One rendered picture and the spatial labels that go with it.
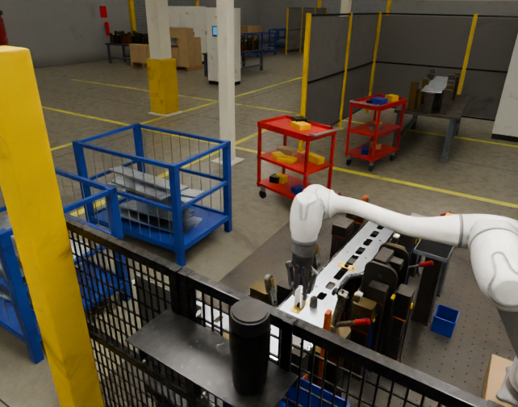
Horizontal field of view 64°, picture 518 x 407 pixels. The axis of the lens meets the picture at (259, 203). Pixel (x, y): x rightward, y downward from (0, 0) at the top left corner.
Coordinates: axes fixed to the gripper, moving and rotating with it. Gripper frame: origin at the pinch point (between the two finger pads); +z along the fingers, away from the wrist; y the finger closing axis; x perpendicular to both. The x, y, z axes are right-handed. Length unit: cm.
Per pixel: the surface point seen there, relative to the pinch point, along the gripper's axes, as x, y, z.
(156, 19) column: -492, 581, -71
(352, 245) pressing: -66, 5, 12
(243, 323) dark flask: 68, -23, -48
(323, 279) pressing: -31.6, 4.5, 12.0
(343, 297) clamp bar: 1.9, -17.0, -8.9
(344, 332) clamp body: -0.1, -18.5, 7.0
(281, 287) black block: -17.1, 17.9, 13.2
